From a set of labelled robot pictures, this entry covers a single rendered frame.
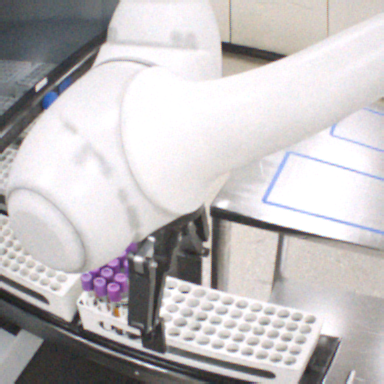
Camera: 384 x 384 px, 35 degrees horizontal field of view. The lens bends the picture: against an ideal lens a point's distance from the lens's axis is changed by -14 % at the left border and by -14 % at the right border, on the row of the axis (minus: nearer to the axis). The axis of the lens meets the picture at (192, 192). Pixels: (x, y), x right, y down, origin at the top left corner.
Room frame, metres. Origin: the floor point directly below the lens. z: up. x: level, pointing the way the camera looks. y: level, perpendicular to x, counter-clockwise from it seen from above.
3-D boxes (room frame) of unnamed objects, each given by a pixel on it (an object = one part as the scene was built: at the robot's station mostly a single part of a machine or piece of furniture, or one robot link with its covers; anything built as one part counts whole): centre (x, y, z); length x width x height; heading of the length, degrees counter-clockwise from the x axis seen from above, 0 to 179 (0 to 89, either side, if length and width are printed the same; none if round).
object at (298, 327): (0.52, -0.01, 0.83); 0.30 x 0.10 x 0.06; 66
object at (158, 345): (0.49, 0.05, 0.87); 0.03 x 0.01 x 0.07; 66
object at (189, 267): (0.59, 0.00, 0.87); 0.03 x 0.01 x 0.07; 66
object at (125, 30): (0.53, 0.03, 1.20); 0.13 x 0.11 x 0.16; 161
